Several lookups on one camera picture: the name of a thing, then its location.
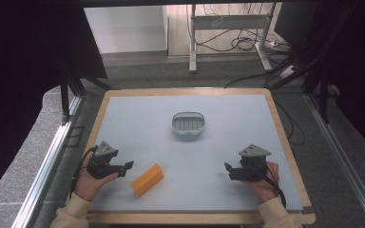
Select white metal desk frame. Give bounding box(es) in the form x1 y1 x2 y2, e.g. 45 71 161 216
187 2 279 74

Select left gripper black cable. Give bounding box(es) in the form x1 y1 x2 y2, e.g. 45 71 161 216
69 146 99 200

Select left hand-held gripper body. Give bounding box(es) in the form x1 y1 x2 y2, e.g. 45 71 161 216
86 141 122 181

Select black floor cables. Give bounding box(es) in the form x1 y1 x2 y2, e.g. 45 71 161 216
195 3 306 146

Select white cabinet panel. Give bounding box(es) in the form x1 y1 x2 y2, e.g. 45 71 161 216
83 5 169 55

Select person's left hand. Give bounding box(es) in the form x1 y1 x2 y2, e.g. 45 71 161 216
73 163 120 202

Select black curtain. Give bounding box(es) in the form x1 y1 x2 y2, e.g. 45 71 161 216
274 0 365 161
0 0 108 207

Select person's right hand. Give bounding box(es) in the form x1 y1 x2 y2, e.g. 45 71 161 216
242 161 280 203

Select grey soap dish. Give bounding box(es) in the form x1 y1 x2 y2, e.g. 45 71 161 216
171 110 206 137

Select white power strip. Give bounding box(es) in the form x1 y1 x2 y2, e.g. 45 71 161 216
279 65 298 80

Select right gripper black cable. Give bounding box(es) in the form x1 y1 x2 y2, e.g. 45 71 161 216
245 161 287 209

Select black metal stand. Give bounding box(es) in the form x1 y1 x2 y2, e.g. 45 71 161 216
267 3 355 124
55 53 112 125

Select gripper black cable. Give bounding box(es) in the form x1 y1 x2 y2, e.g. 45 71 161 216
69 146 99 200
245 161 287 209

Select orange soap bar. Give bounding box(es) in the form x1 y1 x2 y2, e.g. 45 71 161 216
129 162 165 199

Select aluminium rail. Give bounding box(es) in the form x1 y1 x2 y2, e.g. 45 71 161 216
10 94 84 228
303 93 365 228

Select grey table mat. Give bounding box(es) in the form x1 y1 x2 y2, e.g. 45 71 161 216
89 93 304 213

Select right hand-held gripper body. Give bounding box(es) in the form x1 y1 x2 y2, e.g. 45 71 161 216
233 143 272 182

